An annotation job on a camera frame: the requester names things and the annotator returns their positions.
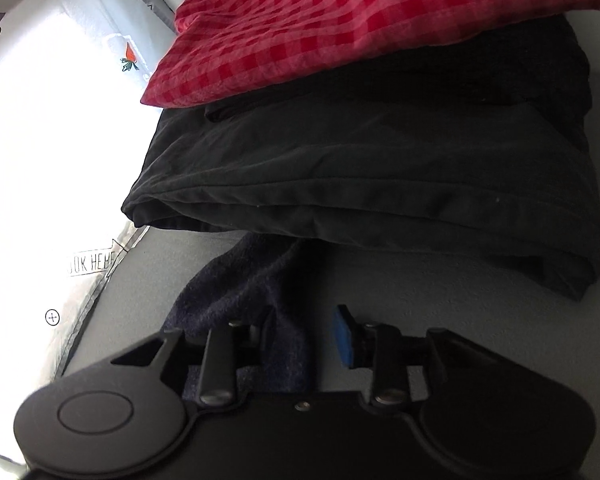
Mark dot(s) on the red checked cloth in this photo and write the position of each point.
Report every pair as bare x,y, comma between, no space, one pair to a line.
355,20

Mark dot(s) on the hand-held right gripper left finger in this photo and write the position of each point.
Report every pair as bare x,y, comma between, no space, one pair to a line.
242,334

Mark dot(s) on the white printed translucent sheet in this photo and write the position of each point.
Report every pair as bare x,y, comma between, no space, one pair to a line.
40,135

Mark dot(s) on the dark navy sock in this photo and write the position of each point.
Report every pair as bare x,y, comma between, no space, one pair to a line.
240,280

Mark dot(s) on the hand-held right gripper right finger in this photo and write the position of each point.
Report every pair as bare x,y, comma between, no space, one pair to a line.
343,336

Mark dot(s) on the black folded garment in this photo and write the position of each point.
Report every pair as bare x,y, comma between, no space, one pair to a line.
355,160

